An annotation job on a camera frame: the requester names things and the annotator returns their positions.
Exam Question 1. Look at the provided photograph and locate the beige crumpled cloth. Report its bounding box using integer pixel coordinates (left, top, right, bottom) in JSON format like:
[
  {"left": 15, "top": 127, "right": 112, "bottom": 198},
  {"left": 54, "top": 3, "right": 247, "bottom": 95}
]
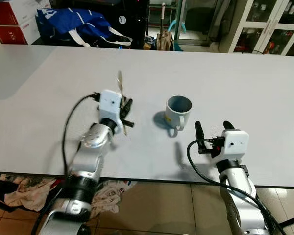
[{"left": 90, "top": 180, "right": 137, "bottom": 216}]

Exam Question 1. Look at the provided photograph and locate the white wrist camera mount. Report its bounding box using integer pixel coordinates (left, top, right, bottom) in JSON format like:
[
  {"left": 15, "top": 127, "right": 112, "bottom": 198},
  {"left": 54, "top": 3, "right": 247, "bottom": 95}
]
[
  {"left": 210, "top": 129, "right": 249, "bottom": 165},
  {"left": 98, "top": 89, "right": 124, "bottom": 122}
]

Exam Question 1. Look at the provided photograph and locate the white enamel mug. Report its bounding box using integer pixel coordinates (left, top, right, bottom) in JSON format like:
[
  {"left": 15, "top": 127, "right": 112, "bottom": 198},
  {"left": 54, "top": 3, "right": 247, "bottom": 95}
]
[{"left": 164, "top": 95, "right": 193, "bottom": 138}]

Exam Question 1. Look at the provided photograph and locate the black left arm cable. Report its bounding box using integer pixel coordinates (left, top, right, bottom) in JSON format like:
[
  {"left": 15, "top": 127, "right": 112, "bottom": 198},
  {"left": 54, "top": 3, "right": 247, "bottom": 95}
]
[{"left": 32, "top": 93, "right": 101, "bottom": 235}]

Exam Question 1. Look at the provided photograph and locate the white glass-door cabinet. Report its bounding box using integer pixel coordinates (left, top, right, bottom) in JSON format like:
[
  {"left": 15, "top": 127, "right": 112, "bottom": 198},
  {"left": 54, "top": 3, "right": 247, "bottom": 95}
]
[{"left": 228, "top": 0, "right": 294, "bottom": 56}]

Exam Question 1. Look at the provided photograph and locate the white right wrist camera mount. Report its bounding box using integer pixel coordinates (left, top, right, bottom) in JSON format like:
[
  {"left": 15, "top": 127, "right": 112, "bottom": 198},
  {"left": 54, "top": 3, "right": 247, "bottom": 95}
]
[{"left": 210, "top": 129, "right": 249, "bottom": 165}]

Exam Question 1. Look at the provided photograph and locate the black computer case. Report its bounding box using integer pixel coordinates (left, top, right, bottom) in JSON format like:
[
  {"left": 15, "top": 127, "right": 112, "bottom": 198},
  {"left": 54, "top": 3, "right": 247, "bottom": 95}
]
[{"left": 105, "top": 0, "right": 150, "bottom": 50}]

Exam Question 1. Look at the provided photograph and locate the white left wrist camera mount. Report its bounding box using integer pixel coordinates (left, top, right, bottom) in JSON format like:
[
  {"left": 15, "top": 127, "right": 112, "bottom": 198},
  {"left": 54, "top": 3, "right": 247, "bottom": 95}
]
[{"left": 98, "top": 89, "right": 124, "bottom": 122}]

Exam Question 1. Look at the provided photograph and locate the white and red cardboard box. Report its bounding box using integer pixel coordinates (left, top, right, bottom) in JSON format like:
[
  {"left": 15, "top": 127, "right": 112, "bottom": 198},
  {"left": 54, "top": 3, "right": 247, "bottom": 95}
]
[{"left": 0, "top": 0, "right": 52, "bottom": 26}]

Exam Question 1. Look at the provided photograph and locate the brown bag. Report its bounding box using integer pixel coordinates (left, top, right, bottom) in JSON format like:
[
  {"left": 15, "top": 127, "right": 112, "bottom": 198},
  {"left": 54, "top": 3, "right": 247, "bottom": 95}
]
[{"left": 156, "top": 31, "right": 175, "bottom": 52}]

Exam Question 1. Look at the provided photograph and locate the pink crumpled cloth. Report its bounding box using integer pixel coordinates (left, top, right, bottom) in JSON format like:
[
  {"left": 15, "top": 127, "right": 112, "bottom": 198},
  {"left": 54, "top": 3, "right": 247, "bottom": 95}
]
[{"left": 3, "top": 175, "right": 62, "bottom": 212}]

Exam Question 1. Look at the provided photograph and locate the blue bag with white straps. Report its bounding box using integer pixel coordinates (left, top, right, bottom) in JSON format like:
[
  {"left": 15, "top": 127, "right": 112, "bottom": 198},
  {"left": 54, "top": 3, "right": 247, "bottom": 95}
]
[{"left": 37, "top": 7, "right": 133, "bottom": 49}]

